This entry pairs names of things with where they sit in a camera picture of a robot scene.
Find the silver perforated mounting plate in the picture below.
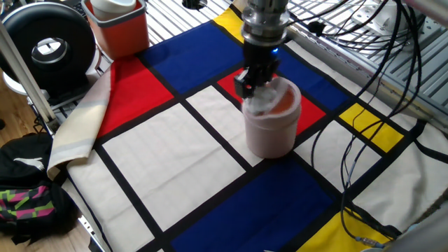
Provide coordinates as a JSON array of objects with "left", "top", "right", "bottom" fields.
[{"left": 349, "top": 0, "right": 432, "bottom": 40}]

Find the silver cable plug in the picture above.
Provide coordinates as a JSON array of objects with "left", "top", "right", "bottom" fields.
[{"left": 352, "top": 234, "right": 386, "bottom": 250}]

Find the white cup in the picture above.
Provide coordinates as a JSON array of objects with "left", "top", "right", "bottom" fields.
[{"left": 90, "top": 0, "right": 138, "bottom": 22}]

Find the pink swing-lid trash can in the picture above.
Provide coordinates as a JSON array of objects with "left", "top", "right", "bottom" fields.
[{"left": 241, "top": 76, "right": 302, "bottom": 160}]

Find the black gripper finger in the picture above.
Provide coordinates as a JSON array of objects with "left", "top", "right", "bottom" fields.
[
  {"left": 257, "top": 68, "right": 279, "bottom": 88},
  {"left": 233, "top": 69, "right": 258, "bottom": 100}
]

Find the black cable bundle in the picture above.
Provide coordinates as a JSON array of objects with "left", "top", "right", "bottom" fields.
[{"left": 286, "top": 0, "right": 426, "bottom": 246}]

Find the Mondrian colour-block tablecloth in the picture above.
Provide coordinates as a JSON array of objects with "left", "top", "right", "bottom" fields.
[{"left": 64, "top": 0, "right": 448, "bottom": 252}]

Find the black round fan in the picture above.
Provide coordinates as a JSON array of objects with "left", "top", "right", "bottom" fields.
[{"left": 0, "top": 1, "right": 103, "bottom": 98}]

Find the orange bin with grey rim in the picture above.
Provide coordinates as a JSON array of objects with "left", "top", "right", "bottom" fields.
[{"left": 80, "top": 0, "right": 151, "bottom": 61}]

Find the aluminium frame post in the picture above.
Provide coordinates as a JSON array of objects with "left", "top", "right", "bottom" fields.
[{"left": 0, "top": 20, "right": 61, "bottom": 134}]

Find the white tissue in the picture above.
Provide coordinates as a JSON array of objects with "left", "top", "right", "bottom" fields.
[{"left": 243, "top": 83, "right": 281, "bottom": 116}]

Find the black bag with white logo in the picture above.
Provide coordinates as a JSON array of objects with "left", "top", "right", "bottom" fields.
[{"left": 0, "top": 132, "right": 54, "bottom": 183}]

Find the black backpack with colourful pattern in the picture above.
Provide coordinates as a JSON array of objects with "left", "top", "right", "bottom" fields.
[{"left": 0, "top": 178, "right": 81, "bottom": 244}]

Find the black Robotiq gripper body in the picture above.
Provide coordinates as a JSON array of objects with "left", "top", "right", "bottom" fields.
[{"left": 242, "top": 38, "right": 282, "bottom": 80}]

